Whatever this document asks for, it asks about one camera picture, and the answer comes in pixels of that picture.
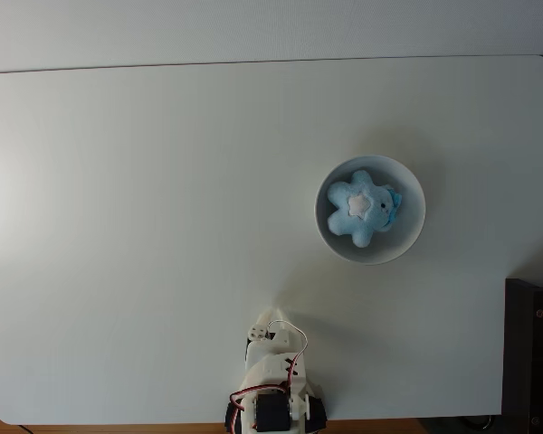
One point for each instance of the sky blue plush doll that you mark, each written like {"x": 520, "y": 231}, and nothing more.
{"x": 357, "y": 208}

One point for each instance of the white ceramic bowl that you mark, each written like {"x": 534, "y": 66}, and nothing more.
{"x": 330, "y": 235}

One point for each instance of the black cabinet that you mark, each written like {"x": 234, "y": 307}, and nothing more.
{"x": 534, "y": 352}

